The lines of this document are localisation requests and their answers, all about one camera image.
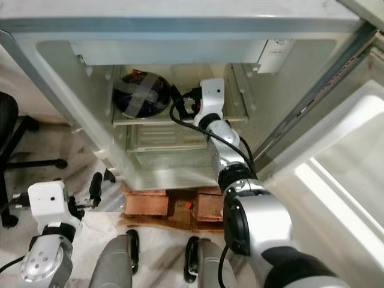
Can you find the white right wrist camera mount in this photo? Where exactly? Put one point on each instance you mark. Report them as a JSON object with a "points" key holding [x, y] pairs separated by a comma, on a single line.
{"points": [[213, 96]]}

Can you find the white open fridge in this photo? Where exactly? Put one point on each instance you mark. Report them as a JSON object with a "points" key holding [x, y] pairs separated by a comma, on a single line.
{"points": [[156, 30]]}

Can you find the white fridge door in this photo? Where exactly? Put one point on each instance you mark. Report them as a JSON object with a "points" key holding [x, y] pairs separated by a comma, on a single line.
{"points": [[336, 156]]}

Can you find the black office chair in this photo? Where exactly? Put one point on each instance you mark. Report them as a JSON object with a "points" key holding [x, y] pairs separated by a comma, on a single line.
{"points": [[12, 138]]}

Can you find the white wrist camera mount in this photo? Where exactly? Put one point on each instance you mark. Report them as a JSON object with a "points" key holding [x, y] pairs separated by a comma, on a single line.
{"points": [[213, 96], [49, 201]]}

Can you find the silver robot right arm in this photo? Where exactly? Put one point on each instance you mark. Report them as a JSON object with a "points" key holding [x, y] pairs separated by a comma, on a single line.
{"points": [[261, 228]]}

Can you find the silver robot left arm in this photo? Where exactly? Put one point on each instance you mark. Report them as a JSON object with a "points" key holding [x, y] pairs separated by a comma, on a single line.
{"points": [[45, 264]]}

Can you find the white fridge thermostat housing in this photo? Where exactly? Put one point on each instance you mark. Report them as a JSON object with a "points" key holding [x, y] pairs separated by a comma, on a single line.
{"points": [[276, 55]]}

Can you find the glass fridge shelf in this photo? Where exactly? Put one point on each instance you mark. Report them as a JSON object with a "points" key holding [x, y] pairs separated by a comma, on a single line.
{"points": [[144, 121]]}

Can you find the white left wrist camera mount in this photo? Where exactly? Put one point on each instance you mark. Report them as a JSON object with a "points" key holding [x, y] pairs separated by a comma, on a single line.
{"points": [[49, 201]]}

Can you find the grey robot right leg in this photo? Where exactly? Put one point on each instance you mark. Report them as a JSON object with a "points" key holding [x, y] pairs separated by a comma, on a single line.
{"points": [[213, 267]]}

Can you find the clear fridge crisper drawer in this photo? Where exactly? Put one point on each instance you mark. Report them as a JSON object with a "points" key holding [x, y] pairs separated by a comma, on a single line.
{"points": [[162, 141]]}

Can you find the grey robot leg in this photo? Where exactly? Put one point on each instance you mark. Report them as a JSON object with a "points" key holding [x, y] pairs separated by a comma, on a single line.
{"points": [[113, 264], [213, 267]]}

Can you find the dark round bowl grey tape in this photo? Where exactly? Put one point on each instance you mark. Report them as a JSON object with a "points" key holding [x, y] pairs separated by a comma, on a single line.
{"points": [[141, 96]]}

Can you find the red brown brick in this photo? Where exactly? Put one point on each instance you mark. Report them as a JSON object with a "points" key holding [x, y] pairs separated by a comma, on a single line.
{"points": [[209, 207], [146, 204]]}

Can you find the grey robot left leg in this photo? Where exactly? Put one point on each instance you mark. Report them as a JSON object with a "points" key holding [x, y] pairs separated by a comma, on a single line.
{"points": [[113, 264]]}

